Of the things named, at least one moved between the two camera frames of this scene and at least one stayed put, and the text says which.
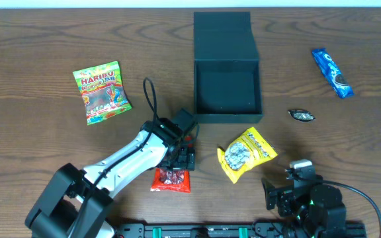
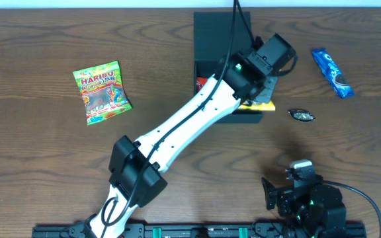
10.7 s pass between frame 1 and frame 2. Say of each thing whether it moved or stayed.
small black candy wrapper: stayed
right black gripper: stayed
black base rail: stayed
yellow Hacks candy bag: moved
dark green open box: stayed
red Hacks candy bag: moved
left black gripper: moved
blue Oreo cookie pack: stayed
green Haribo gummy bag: stayed
